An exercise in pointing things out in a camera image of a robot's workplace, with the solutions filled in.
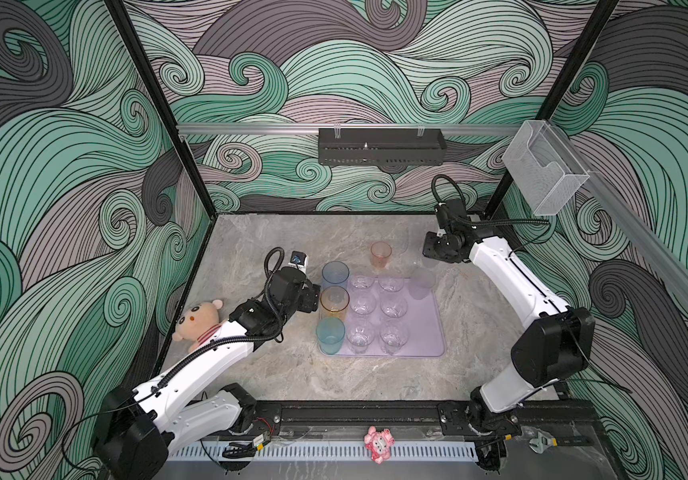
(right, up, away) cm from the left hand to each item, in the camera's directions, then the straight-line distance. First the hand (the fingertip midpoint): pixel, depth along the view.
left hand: (307, 282), depth 80 cm
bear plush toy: (-31, -12, +2) cm, 33 cm away
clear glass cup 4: (+26, -3, +18) cm, 32 cm away
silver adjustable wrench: (+57, -37, -10) cm, 69 cm away
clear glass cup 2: (+16, -8, +9) cm, 20 cm away
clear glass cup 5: (+25, -8, +8) cm, 28 cm away
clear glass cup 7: (+36, -3, +17) cm, 40 cm away
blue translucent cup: (+7, +1, +14) cm, 15 cm away
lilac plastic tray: (+22, -12, +7) cm, 26 cm away
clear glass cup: (+17, -2, +18) cm, 25 cm away
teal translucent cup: (+6, -16, +6) cm, 18 cm away
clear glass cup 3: (+15, -18, +8) cm, 24 cm away
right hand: (+36, +9, +6) cm, 37 cm away
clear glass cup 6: (+25, -17, +7) cm, 31 cm away
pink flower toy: (+18, -35, -12) cm, 41 cm away
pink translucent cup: (+24, +6, +25) cm, 35 cm away
